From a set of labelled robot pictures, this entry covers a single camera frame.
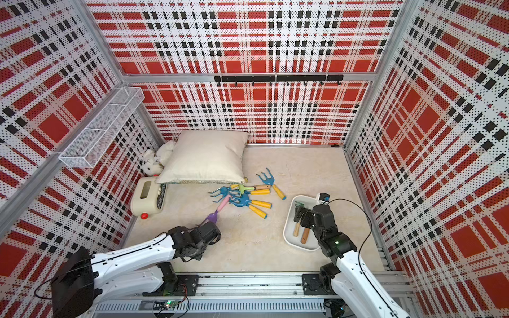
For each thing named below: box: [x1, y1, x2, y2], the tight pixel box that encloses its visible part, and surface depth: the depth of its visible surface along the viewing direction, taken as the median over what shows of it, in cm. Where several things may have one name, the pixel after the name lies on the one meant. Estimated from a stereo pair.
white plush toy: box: [141, 140, 175, 177], surface depth 107 cm
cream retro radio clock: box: [130, 176, 168, 220], surface depth 90 cm
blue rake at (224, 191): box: [207, 186, 242, 203], surface depth 103 cm
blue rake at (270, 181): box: [255, 167, 287, 201], surface depth 107 cm
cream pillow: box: [155, 129, 250, 185], surface depth 98 cm
